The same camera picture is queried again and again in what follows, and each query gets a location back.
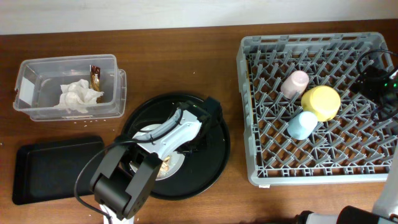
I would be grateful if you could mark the grey plate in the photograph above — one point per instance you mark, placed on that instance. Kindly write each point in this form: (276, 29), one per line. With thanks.
(176, 160)

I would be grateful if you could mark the food scraps pile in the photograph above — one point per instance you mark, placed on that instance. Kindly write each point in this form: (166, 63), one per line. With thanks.
(164, 167)

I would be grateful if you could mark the pink cup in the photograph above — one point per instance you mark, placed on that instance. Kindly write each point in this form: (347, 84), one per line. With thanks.
(296, 82)

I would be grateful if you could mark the blue cup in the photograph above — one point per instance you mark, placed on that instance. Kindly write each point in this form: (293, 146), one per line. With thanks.
(302, 125)

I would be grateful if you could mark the gold snack wrapper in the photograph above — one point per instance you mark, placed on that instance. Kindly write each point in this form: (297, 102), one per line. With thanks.
(95, 73)

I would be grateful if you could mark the white napkin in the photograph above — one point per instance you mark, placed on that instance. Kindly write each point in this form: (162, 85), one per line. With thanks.
(77, 96)

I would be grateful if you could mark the yellow bowl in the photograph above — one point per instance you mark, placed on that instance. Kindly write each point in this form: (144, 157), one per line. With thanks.
(323, 101)

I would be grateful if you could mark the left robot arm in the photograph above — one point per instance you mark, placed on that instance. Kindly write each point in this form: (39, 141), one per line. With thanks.
(173, 147)

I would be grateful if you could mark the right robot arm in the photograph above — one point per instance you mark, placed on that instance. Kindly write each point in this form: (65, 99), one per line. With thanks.
(382, 86)

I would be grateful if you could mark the grey dishwasher rack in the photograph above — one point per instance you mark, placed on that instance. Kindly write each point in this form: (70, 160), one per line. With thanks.
(355, 146)

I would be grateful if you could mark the clear plastic waste bin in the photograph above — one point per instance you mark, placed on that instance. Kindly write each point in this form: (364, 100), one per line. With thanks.
(38, 87)

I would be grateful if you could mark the round black serving tray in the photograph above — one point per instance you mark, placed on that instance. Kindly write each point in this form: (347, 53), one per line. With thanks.
(204, 163)

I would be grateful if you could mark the black rectangular tray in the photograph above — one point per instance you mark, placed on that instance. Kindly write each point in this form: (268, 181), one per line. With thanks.
(48, 171)

